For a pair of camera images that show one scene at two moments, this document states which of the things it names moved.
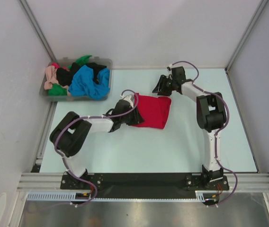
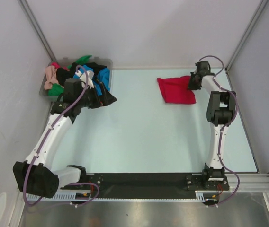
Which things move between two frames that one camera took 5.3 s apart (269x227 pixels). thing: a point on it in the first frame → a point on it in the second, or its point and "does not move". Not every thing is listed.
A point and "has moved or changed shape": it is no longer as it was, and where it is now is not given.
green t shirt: x=57 y=90 does not move
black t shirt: x=64 y=76 does not move
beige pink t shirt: x=51 y=77 does not move
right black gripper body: x=169 y=87 → x=192 y=84
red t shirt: x=155 y=111 has moved or changed shape
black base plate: x=145 y=185 does not move
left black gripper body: x=131 y=118 → x=91 y=99
